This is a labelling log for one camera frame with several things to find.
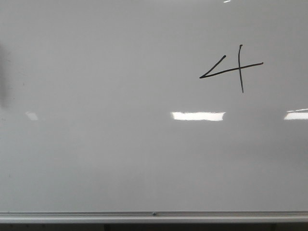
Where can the white whiteboard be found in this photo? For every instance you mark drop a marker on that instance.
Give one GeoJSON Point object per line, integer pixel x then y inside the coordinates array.
{"type": "Point", "coordinates": [153, 105]}

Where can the aluminium whiteboard tray rail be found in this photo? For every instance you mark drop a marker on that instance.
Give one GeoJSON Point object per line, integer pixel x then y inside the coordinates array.
{"type": "Point", "coordinates": [154, 217]}

